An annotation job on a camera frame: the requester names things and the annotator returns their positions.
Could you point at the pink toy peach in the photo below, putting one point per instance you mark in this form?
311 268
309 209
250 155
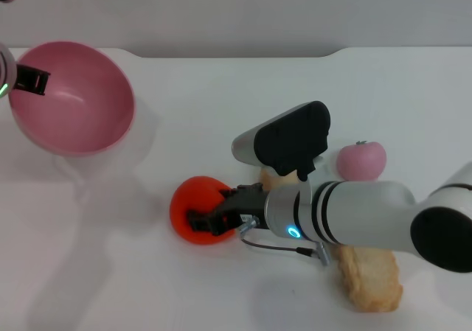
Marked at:
359 161

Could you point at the beige round toy bun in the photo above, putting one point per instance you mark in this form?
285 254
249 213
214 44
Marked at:
273 180

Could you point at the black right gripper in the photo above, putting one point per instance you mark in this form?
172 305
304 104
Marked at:
247 205

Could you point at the pink plastic bowl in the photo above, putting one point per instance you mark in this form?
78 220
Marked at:
81 106

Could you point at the orange toy fruit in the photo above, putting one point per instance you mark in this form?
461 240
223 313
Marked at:
195 194

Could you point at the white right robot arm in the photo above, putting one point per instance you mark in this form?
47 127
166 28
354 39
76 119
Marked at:
361 213

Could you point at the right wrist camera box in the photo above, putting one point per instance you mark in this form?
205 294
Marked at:
291 139

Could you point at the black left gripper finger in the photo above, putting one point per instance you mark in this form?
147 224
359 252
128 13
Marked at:
32 80

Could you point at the golden toast slice toy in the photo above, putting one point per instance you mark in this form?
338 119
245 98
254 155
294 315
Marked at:
368 283

